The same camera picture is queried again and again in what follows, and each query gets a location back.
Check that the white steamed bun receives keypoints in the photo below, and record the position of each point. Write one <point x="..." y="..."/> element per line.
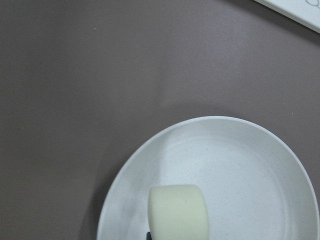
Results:
<point x="177" y="212"/>

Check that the cream round plate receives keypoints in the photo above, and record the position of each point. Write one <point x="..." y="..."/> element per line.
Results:
<point x="254" y="185"/>

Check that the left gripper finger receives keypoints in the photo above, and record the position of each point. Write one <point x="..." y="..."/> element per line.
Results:
<point x="148" y="236"/>

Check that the cream rabbit serving tray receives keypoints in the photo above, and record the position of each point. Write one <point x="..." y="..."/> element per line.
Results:
<point x="304" y="12"/>

